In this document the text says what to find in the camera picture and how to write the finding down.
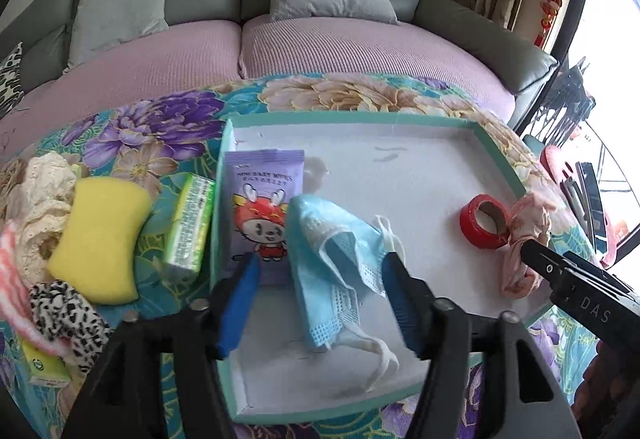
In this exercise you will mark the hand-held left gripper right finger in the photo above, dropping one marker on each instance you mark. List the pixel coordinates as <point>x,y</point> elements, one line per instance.
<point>400,304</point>

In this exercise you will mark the green tissue packet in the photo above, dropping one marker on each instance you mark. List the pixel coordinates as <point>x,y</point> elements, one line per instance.
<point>187,229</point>

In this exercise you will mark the purple sofa seat cover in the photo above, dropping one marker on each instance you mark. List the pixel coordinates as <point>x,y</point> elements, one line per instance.
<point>150,69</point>

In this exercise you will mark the cream lace cloth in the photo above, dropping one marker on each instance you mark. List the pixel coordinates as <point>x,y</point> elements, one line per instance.
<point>40,199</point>

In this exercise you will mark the pink white striped cloth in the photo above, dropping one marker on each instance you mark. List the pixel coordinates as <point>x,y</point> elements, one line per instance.
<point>12,279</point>

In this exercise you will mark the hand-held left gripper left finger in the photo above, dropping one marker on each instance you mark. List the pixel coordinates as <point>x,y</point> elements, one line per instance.
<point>240,304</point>

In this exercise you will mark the purple wet wipes packet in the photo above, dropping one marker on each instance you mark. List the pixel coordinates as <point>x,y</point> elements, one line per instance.
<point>260,199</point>

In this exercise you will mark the yellow-green small box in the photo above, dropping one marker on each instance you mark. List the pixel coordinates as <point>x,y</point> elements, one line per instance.
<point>42,364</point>

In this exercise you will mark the plain grey pillow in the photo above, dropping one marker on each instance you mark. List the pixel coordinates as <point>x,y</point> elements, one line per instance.
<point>120,4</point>

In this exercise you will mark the black white patterned pillow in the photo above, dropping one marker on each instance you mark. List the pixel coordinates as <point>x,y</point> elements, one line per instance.
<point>10,79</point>

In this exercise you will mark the floral tablecloth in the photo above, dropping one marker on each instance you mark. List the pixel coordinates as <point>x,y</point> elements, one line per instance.
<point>165,119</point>

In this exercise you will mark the dark metal rack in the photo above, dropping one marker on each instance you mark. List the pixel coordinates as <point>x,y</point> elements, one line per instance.
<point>570,99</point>

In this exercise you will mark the yellow sponge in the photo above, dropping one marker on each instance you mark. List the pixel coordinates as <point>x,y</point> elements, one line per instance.
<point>95,239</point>

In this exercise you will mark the leopard print scrunchie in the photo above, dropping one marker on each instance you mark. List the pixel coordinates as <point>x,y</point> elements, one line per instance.
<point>65,314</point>

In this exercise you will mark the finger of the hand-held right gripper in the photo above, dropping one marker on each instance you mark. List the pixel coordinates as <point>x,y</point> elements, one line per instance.
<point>537,259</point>

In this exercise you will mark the teal cardboard tray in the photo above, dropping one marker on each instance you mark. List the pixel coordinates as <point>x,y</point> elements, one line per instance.
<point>400,179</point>

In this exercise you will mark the red tape roll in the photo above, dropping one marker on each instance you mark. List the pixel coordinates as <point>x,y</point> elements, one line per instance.
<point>467,224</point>

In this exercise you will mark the red plastic stool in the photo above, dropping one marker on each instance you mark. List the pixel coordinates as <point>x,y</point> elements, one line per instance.
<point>555,164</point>

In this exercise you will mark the blue face mask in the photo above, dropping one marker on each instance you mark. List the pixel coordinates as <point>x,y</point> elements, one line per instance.
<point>320,269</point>

